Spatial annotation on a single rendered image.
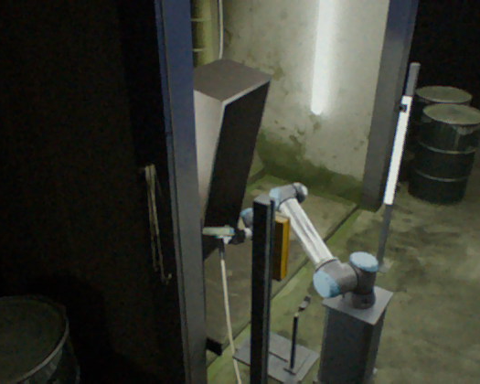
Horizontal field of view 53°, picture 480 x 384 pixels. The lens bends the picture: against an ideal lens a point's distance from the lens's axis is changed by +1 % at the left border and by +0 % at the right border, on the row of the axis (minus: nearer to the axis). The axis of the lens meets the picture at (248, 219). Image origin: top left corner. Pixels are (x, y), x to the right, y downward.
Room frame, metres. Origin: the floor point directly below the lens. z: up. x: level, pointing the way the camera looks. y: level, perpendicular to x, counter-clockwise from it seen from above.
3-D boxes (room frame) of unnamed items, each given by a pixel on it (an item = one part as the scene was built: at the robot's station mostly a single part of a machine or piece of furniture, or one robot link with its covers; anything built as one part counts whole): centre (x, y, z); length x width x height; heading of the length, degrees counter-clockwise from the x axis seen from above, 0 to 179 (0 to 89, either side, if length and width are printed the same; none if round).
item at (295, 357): (1.54, -0.14, 0.95); 0.26 x 0.15 x 0.32; 57
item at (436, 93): (5.19, -2.09, 0.86); 0.54 x 0.54 x 0.01
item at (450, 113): (4.55, -1.97, 0.86); 0.54 x 0.54 x 0.01
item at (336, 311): (2.09, -0.62, 0.32); 0.31 x 0.31 x 0.64; 57
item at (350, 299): (2.09, -0.62, 0.69); 0.19 x 0.19 x 0.10
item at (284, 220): (1.45, -0.08, 1.42); 0.12 x 0.06 x 0.26; 57
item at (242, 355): (1.53, -0.13, 0.78); 0.31 x 0.23 x 0.01; 57
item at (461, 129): (4.55, -1.97, 0.44); 0.59 x 0.58 x 0.89; 162
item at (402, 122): (3.26, -1.07, 1.02); 0.06 x 0.02 x 0.83; 57
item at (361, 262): (2.09, -0.61, 0.83); 0.17 x 0.15 x 0.18; 118
